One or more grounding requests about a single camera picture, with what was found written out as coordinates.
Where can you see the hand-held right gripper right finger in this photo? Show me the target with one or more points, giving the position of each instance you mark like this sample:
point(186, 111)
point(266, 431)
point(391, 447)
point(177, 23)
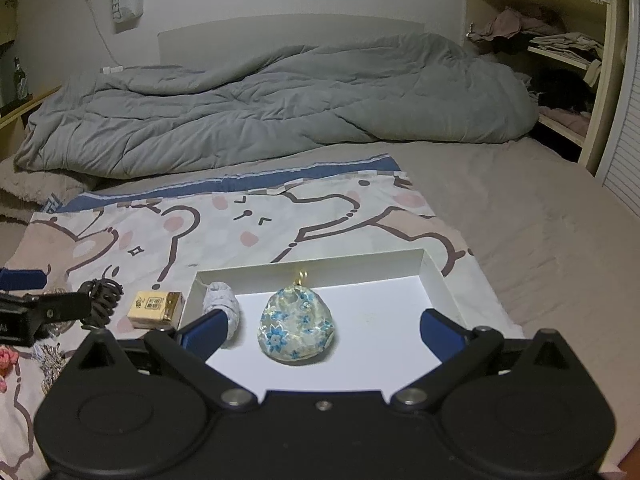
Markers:
point(441, 334)

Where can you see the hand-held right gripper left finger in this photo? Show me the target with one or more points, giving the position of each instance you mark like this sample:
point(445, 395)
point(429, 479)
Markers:
point(204, 334)

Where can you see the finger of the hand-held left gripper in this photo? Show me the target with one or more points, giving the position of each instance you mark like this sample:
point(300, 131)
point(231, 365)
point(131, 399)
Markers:
point(22, 279)
point(62, 306)

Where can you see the black hair claw clip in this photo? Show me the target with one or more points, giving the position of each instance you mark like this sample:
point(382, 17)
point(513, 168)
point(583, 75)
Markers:
point(104, 305)

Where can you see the white cardboard box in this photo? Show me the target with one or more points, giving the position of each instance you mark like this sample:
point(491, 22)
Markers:
point(375, 310)

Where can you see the small yellow box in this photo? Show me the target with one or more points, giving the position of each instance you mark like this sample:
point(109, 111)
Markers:
point(150, 308)

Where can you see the blue floral fabric pouch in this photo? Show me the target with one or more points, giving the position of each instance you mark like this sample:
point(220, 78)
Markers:
point(297, 325)

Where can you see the beige fluffy blanket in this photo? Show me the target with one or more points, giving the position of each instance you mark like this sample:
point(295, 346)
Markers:
point(30, 185)

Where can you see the bear printed cloth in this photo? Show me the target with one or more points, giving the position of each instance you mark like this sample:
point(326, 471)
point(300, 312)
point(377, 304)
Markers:
point(300, 220)

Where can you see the glass bottle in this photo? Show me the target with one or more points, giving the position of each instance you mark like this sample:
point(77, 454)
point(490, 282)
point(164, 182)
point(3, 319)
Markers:
point(20, 80)

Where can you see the white plug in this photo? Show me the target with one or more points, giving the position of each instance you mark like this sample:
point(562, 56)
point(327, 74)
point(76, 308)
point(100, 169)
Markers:
point(113, 69)

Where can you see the grey duvet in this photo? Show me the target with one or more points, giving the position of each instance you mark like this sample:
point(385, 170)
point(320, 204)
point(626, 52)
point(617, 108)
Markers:
point(250, 100)

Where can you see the pink folded clothing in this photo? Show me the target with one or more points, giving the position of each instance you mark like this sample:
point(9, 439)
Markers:
point(567, 119)

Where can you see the white slatted door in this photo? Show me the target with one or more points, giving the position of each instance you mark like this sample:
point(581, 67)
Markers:
point(625, 160)

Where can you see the dark clothing pile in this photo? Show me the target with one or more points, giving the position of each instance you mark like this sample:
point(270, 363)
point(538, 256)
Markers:
point(560, 87)

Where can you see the pink crumpled clothing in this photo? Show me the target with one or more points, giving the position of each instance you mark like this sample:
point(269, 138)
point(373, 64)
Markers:
point(510, 25)

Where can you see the beige folded clothing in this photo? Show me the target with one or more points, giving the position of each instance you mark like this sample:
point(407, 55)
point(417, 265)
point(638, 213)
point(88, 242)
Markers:
point(565, 42)

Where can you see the cream wardrobe shelf unit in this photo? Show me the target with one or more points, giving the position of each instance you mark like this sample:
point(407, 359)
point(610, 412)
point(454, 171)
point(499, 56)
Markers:
point(607, 60)

